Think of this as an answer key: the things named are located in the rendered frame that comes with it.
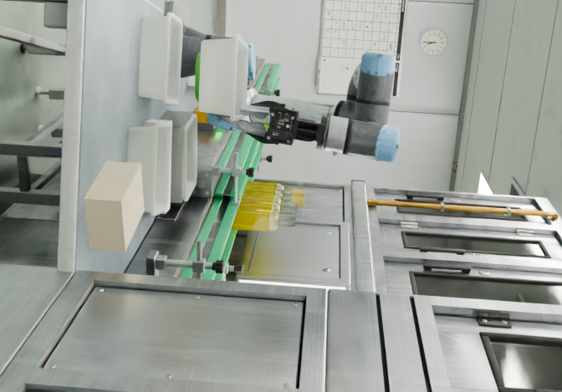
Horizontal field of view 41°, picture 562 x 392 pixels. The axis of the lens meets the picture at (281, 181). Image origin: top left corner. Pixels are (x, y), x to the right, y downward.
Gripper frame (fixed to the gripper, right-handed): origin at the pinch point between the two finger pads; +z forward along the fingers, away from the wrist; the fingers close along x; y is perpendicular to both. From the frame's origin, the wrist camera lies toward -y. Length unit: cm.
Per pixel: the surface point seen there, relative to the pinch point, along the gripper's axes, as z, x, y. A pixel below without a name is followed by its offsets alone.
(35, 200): 69, 43, -81
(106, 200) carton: 19.8, 19.9, 15.8
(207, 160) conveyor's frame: 14, 18, -72
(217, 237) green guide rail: 3, 36, -43
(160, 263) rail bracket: 10.5, 35.0, -1.3
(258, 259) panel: -7, 46, -69
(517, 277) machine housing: -89, 38, -79
